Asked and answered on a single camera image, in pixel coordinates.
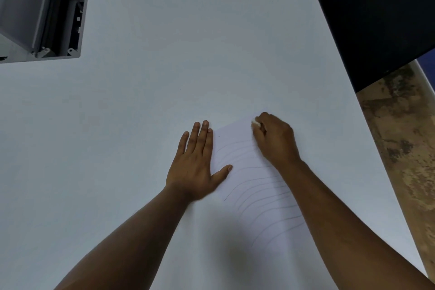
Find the person's right hand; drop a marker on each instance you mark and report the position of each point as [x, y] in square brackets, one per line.
[277, 142]

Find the person's left middle finger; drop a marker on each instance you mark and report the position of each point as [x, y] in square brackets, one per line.
[202, 137]

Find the person's left little finger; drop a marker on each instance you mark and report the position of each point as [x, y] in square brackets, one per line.
[182, 143]

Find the person's right forearm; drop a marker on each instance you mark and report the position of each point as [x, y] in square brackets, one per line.
[343, 228]

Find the person's left thumb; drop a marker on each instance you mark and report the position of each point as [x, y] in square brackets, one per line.
[221, 172]

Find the person's left hand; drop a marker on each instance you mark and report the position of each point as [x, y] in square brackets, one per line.
[192, 169]

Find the white eraser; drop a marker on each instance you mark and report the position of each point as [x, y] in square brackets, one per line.
[255, 124]

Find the black panel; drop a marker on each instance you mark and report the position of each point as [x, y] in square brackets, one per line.
[373, 11]

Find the person's right fingers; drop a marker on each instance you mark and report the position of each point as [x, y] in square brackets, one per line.
[261, 126]

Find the person's left forearm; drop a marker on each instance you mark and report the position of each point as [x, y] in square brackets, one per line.
[126, 242]

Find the white paper with pencil lines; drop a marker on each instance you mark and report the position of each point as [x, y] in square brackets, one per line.
[253, 191]

